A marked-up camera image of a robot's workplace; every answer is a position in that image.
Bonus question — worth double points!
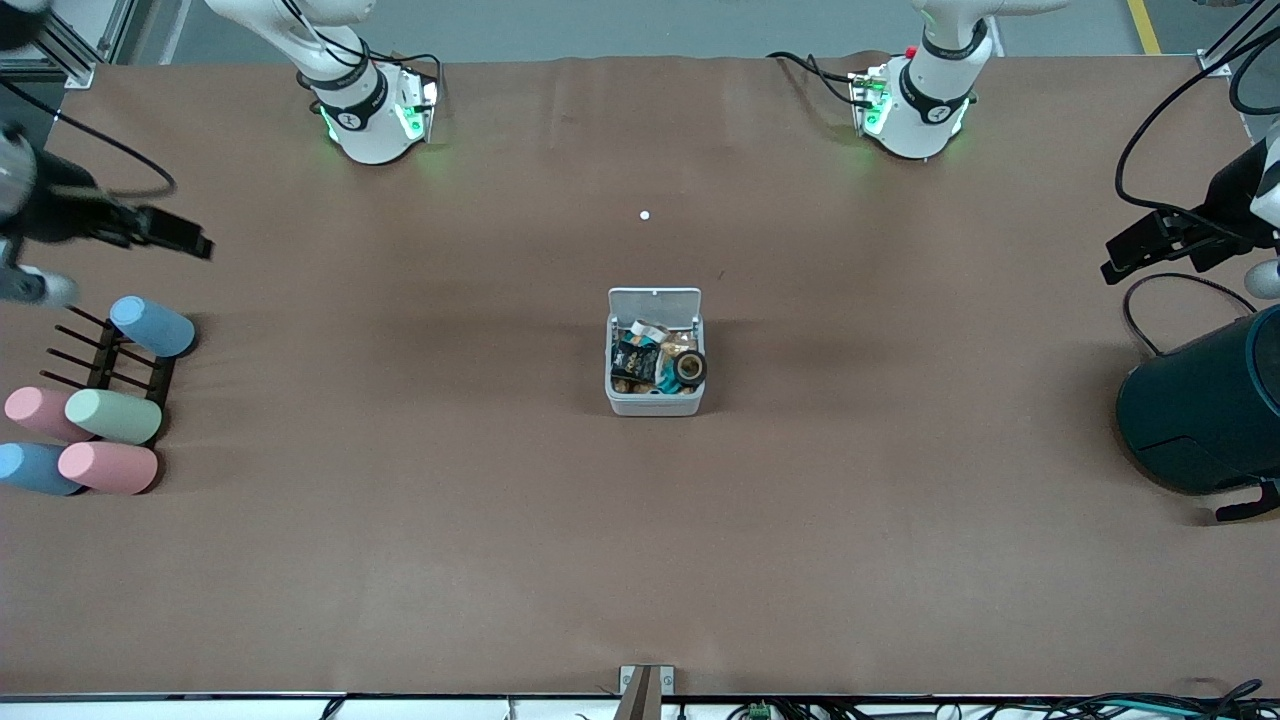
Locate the black snack packet gold print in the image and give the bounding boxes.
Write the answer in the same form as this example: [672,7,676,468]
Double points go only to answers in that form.
[612,338,659,386]

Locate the grey plastic storage box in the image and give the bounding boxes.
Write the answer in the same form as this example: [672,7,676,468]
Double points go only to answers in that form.
[604,287,709,418]

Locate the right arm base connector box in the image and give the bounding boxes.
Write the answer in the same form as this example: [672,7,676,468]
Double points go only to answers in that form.
[393,68,441,147]

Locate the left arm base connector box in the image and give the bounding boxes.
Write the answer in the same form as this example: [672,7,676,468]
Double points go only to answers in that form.
[848,68,893,137]

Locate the blue cylindrical cup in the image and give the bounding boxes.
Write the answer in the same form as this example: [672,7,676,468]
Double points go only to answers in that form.
[108,295,197,359]
[0,442,85,498]

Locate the dark wooden cup rack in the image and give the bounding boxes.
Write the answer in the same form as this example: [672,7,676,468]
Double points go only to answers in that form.
[38,302,179,441]

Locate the dark teal cylindrical device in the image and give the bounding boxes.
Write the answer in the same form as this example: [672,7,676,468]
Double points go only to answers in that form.
[1116,304,1280,497]

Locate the green cylindrical cup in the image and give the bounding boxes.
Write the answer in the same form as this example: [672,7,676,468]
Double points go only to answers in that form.
[64,388,164,447]

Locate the pink cylindrical cup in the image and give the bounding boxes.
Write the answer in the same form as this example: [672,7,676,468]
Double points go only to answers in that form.
[57,440,160,496]
[4,386,93,443]

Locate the black device foot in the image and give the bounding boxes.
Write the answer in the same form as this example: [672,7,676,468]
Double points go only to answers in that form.
[1214,480,1280,524]

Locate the black device cable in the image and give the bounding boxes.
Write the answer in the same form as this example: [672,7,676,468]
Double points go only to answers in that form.
[1122,272,1258,358]

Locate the aluminium frame post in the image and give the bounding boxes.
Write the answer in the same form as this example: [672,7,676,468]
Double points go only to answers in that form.
[1198,0,1280,79]
[0,0,136,89]

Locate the black right base cable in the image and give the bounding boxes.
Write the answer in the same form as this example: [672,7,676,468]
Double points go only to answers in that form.
[370,52,444,101]

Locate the black base cable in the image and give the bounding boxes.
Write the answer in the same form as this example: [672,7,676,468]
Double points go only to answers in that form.
[370,52,444,101]
[768,50,856,108]

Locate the black left base cable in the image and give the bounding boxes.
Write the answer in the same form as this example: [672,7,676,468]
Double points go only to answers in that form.
[768,50,856,108]

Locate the black cable bundle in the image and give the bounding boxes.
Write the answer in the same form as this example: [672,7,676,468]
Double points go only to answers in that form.
[1040,680,1280,720]

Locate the metal table edge bracket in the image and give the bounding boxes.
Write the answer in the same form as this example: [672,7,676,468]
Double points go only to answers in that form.
[618,664,675,720]

